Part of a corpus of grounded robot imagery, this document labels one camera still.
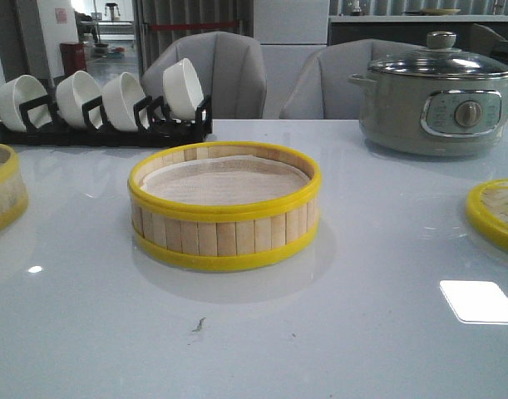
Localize white bowl right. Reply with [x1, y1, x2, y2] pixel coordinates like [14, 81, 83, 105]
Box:
[162, 58, 204, 121]

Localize grey chair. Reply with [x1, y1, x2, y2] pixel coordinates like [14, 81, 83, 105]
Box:
[279, 39, 419, 120]
[141, 32, 267, 119]

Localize yellow plate on shelf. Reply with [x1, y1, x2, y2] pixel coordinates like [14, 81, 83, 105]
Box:
[421, 8, 461, 16]

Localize woven bamboo steamer lid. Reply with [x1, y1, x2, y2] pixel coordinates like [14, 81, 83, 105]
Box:
[466, 178, 508, 252]

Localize grey-green electric cooking pot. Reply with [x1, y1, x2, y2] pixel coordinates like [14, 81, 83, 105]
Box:
[348, 71, 508, 157]

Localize bamboo steamer tray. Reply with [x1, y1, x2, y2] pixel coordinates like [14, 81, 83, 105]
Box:
[128, 141, 322, 272]
[0, 144, 28, 231]

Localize grey chair right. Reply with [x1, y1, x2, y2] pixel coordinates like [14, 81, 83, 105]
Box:
[279, 39, 419, 120]

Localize white bowl far left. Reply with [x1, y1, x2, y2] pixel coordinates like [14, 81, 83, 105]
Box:
[0, 75, 47, 132]

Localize grey chair left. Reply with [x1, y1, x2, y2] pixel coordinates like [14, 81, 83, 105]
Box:
[141, 32, 267, 119]

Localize black bowl rack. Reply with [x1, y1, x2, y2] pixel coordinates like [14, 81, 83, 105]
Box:
[0, 95, 212, 149]

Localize white bowl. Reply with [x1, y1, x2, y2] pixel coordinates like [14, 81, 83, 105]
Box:
[0, 75, 47, 132]
[102, 72, 146, 132]
[162, 58, 204, 121]
[56, 71, 101, 129]

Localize white cabinet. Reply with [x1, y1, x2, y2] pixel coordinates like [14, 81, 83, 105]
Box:
[253, 0, 330, 119]

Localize white steamer liner paper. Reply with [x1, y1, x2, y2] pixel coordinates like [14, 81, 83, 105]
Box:
[141, 155, 309, 205]

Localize glass pot lid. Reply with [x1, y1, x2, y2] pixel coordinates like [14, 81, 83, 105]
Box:
[368, 31, 508, 79]

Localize red bin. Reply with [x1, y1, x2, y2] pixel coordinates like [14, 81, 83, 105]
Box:
[59, 42, 86, 76]

